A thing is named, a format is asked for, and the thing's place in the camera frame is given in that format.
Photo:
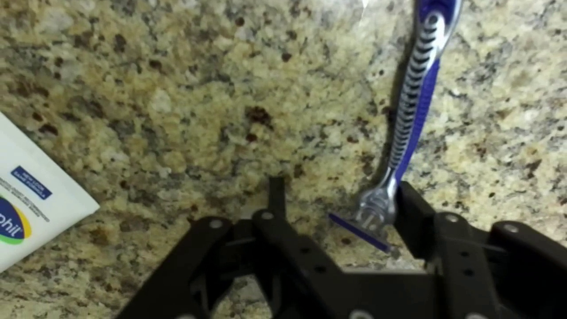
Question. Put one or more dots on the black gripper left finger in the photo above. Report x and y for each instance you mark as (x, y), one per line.
(276, 198)

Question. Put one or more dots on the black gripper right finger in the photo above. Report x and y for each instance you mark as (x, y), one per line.
(416, 223)

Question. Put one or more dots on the blue shaving razor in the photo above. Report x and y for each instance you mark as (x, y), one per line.
(434, 26)

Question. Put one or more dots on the white cream tube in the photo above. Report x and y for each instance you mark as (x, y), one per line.
(37, 200)

